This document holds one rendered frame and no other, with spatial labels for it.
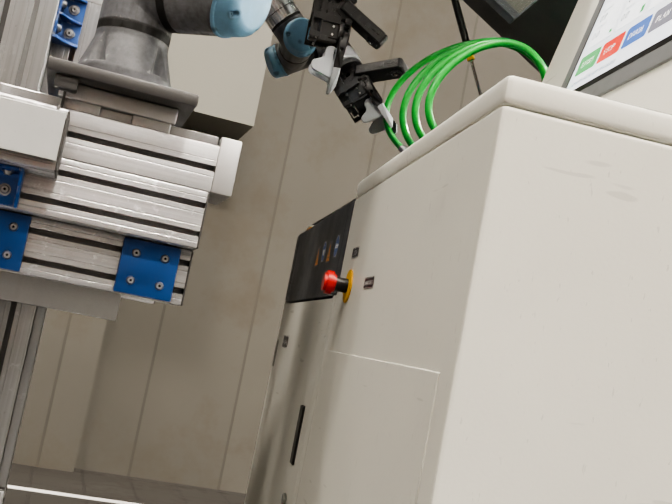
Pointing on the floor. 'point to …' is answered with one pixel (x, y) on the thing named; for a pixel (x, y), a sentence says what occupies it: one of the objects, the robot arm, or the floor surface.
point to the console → (507, 318)
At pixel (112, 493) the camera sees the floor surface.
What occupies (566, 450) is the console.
